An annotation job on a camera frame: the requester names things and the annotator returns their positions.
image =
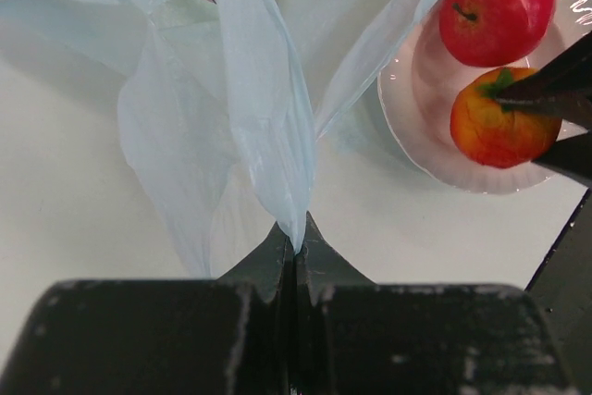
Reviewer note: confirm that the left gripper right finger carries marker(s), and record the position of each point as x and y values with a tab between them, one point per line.
359	337

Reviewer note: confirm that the light blue plastic bag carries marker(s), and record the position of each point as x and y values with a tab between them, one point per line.
225	100

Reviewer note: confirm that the red fake apple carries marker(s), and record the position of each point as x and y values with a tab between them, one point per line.
489	33

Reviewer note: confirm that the white paper plate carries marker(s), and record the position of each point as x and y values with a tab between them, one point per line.
419	86

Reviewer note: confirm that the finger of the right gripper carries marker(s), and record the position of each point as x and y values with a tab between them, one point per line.
561	89
571	157

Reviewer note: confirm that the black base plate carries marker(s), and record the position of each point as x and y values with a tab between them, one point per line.
561	287

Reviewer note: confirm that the orange fake tomato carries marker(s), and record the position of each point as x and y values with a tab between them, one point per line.
493	135

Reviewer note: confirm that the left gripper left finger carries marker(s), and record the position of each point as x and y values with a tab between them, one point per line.
142	336

